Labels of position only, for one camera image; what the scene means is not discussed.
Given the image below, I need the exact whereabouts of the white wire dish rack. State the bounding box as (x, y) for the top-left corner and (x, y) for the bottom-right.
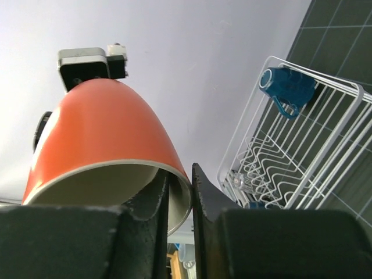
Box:
(217, 56), (371, 209)

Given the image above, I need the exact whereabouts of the black grid mat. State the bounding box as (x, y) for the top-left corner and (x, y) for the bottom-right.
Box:
(268, 1), (371, 232)

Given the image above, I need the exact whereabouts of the orange mug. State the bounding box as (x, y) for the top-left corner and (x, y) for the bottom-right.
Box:
(22, 78), (191, 234)

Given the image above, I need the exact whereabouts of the clear drinking glass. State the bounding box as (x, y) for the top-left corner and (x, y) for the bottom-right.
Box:
(230, 170), (255, 194)

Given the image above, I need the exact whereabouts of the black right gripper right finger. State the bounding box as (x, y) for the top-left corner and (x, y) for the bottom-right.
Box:
(192, 163), (371, 278)

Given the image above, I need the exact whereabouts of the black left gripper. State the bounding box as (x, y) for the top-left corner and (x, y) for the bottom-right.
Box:
(33, 111), (52, 151)

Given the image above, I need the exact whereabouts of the faceted blue mug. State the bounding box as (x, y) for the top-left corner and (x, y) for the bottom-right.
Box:
(259, 67), (316, 119)

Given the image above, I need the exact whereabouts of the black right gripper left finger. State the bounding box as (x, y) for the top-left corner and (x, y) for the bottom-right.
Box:
(1, 173), (169, 278)

